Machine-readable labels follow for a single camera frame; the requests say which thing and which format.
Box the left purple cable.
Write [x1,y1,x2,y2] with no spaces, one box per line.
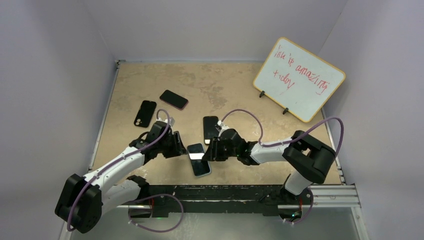
[66,109,185,233]

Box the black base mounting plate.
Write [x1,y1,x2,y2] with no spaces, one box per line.
[127,184,313,219]

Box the black phone silver frame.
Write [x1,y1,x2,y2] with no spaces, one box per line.
[202,116,220,145]

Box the purple cable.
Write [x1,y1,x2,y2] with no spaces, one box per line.
[216,108,345,226]
[66,109,185,233]

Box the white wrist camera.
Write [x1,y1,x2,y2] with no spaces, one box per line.
[168,117,175,127]
[215,120,227,131]

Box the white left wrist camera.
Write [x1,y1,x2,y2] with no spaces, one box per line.
[168,117,175,127]

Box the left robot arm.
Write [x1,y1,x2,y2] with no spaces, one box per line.
[54,119,187,234]

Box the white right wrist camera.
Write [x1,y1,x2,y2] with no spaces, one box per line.
[215,120,227,131]

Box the small black phone case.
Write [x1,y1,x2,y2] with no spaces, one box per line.
[133,100,157,128]

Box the aluminium frame rail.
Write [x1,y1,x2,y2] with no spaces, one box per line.
[55,178,369,240]

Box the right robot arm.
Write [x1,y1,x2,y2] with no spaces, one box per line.
[201,128,336,204]

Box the light blue phone case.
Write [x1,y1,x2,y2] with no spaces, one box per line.
[186,143,212,178]

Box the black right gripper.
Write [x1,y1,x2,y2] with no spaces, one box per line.
[202,137,239,162]

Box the whiteboard with red writing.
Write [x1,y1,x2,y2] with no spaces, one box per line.
[253,37,346,123]

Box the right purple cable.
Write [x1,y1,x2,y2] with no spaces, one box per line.
[216,108,345,226]

